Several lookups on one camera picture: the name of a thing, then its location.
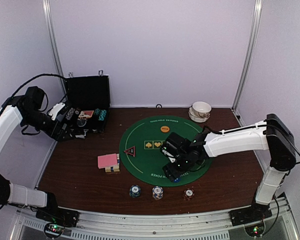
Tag blue green chip stack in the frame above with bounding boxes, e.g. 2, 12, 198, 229
93, 108, 101, 116

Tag black chip carrying case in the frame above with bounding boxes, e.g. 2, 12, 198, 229
64, 75, 111, 135

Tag gold card deck box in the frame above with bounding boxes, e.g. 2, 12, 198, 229
104, 153, 120, 173

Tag red black triangular button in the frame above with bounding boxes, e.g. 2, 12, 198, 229
123, 146, 136, 157

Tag clear dealer button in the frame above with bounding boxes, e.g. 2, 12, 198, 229
76, 118, 87, 128

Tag pink backed card deck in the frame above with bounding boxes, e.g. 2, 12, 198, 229
97, 153, 118, 169

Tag brown chips in case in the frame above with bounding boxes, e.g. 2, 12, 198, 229
75, 107, 81, 115

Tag brown red chip stack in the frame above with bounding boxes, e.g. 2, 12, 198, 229
183, 188, 195, 201

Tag round green poker mat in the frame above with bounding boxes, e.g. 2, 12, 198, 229
119, 115, 213, 187

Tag red card deck in case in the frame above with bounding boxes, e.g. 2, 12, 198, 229
78, 110, 94, 119

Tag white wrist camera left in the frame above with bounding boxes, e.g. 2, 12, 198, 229
47, 102, 66, 121

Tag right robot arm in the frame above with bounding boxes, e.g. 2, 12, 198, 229
160, 114, 297, 221

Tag dark blue chip stack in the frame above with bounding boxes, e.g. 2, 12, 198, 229
129, 185, 141, 198

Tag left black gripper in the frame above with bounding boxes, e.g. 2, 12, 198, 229
21, 108, 75, 142

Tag orange round blind button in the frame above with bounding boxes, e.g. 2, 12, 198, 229
160, 126, 170, 133

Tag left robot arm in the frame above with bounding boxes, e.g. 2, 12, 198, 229
0, 86, 71, 222

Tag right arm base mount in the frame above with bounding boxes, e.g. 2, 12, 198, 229
229, 206, 273, 227

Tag teal chip stack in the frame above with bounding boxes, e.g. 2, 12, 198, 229
98, 109, 108, 121

